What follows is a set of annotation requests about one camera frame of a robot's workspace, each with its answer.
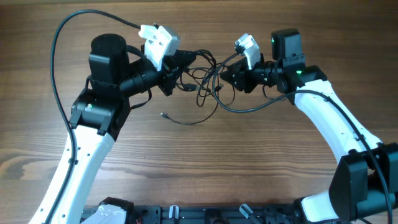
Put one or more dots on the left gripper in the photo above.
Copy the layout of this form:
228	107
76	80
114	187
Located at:
170	70

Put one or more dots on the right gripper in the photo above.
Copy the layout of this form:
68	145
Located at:
246	77

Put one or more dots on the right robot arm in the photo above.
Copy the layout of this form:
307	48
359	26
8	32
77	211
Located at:
365	180

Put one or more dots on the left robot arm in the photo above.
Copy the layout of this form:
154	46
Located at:
118	72

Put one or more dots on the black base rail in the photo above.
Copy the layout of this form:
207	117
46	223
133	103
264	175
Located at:
107	213

